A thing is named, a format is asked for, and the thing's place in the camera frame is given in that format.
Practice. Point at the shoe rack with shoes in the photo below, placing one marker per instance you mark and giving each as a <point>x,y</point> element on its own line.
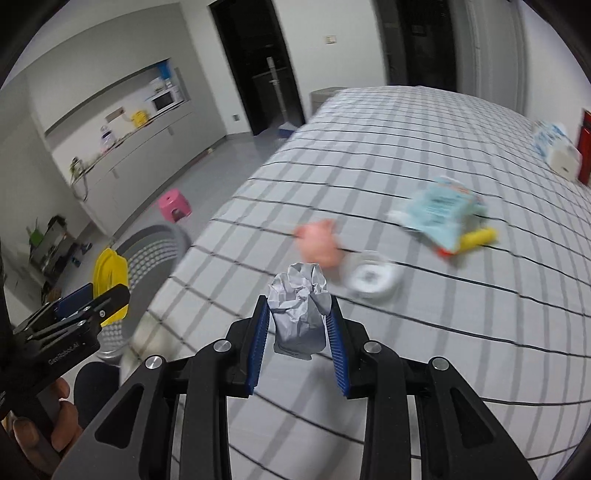
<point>50,252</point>

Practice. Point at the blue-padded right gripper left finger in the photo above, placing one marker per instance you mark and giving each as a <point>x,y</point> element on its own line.
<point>164,402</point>

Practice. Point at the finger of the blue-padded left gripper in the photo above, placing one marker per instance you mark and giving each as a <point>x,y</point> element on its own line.
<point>38,335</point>
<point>64,307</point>

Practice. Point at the white blue tissue pack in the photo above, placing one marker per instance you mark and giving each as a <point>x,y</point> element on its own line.
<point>555,148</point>

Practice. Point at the white paper ball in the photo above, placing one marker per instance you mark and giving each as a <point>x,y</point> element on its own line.
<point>299,302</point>

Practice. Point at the pink rubber pig toy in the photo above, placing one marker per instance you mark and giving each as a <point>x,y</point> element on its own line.
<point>317,243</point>

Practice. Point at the stacked grey plastic stools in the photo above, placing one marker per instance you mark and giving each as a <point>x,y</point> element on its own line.
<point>320,96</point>

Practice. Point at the clear plastic lid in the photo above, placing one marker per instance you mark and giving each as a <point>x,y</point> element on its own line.
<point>371,275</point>

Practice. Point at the white microwave oven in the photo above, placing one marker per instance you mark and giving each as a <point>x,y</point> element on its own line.
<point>165,99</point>

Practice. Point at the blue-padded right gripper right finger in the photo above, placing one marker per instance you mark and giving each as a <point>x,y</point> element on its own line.
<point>460,438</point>

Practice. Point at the blue broom with dustpan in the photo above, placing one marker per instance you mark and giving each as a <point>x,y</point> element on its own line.
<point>286,128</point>

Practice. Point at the yellow marker pen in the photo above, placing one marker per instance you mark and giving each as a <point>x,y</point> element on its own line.
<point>472,240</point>

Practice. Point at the grey perforated laundry basket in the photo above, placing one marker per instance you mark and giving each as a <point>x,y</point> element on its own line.
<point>152,254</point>

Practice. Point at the red thermos bottle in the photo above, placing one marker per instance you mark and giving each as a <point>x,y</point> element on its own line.
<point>584,148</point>

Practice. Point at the clear bottle on counter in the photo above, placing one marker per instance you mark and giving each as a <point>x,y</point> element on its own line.
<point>107,138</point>

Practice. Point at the light blue wipes packet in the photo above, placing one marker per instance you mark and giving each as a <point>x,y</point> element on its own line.
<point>443,211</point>

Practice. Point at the grey cabinet counter unit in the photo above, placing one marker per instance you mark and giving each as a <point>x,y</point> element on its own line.
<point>94,127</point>

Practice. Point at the white black checked tablecloth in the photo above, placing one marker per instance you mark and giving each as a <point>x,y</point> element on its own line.
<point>512,317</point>

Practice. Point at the small pink plastic stool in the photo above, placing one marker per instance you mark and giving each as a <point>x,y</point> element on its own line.
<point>173,206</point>

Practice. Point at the yellow box on counter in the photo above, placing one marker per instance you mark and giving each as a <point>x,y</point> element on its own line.
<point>139,118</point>

